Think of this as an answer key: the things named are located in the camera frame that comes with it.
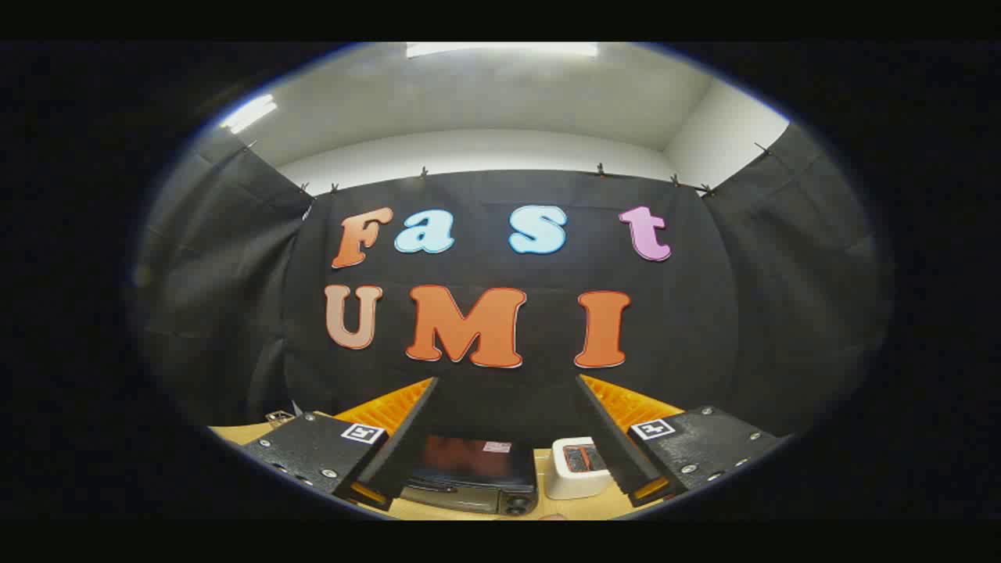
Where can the black backdrop cloth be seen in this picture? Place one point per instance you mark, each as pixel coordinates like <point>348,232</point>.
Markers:
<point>688,313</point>

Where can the long ceiling light panel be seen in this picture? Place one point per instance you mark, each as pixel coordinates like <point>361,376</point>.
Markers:
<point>500,49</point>
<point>249,113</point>

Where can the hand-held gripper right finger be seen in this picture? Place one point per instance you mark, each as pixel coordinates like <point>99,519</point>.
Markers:
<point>614,446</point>

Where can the black toaster oven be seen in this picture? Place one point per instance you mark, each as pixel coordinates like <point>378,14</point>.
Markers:
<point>469,463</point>

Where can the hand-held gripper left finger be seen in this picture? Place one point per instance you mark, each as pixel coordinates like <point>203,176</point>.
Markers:
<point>407,446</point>

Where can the white pop-up toaster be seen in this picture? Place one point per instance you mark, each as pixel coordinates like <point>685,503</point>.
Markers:
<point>567,481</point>

